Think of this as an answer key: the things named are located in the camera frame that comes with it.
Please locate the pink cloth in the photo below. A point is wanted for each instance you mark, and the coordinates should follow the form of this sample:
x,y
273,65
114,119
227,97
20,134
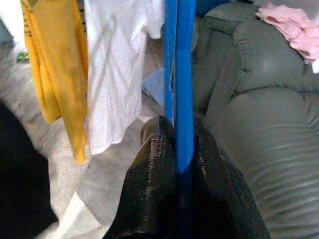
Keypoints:
x,y
299,37

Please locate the white shirt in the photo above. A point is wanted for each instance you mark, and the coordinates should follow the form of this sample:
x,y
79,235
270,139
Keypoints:
x,y
114,62

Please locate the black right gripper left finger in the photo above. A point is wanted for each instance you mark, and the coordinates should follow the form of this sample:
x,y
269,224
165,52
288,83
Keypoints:
x,y
149,186

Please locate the yellow shirt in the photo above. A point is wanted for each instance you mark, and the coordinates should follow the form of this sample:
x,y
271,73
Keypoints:
x,y
57,62

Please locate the grey leather sofa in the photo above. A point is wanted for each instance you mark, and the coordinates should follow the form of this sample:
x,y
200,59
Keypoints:
x,y
269,99

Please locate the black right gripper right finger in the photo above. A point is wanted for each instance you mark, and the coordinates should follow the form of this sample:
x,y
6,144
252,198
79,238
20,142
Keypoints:
x,y
219,199

